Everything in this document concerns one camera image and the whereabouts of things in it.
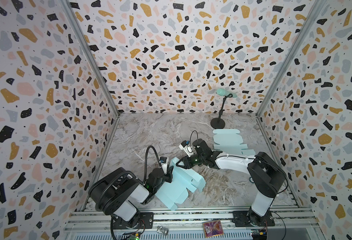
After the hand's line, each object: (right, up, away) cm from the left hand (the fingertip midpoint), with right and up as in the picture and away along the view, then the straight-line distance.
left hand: (174, 164), depth 88 cm
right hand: (+2, +2, -5) cm, 6 cm away
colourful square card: (+19, -26, -18) cm, 37 cm away
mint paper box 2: (+38, +12, +18) cm, 44 cm away
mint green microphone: (+29, +43, +1) cm, 52 cm away
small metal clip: (-5, -26, -18) cm, 32 cm away
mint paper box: (+1, -14, -5) cm, 15 cm away
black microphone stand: (+33, +25, +28) cm, 50 cm away
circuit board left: (-17, -30, -18) cm, 39 cm away
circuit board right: (+42, -29, -17) cm, 54 cm away
